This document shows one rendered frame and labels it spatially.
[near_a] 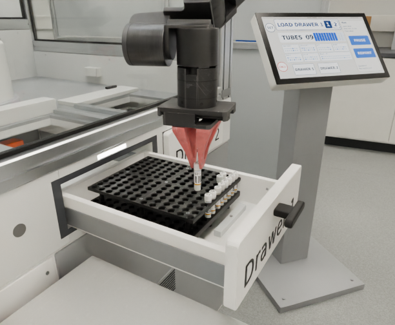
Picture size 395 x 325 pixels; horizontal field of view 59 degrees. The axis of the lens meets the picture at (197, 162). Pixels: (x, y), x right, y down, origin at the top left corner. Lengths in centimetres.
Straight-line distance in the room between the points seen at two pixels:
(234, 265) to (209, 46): 28
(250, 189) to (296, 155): 90
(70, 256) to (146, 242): 20
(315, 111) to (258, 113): 84
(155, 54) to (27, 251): 38
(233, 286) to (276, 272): 134
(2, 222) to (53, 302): 15
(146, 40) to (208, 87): 10
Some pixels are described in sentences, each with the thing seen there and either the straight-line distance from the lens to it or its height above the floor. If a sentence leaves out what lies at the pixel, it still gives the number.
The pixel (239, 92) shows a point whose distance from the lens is 236.
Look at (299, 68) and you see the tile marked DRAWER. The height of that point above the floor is 101.
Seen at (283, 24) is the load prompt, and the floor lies 116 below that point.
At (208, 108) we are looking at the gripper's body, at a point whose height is 107.
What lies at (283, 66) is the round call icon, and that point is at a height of 102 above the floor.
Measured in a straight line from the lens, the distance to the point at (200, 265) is 51.
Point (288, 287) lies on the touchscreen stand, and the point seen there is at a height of 3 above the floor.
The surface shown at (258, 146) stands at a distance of 241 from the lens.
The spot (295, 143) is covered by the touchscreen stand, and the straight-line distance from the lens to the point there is 156.
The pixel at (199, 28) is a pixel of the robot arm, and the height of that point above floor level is 117.
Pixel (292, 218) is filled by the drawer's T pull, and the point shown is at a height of 91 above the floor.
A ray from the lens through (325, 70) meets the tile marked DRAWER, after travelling 144.
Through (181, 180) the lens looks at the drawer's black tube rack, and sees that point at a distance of 65.
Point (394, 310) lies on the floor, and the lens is 186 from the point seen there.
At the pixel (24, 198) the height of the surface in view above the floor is 92.
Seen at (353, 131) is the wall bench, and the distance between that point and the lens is 362.
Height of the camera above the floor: 118
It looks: 23 degrees down
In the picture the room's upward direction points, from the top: straight up
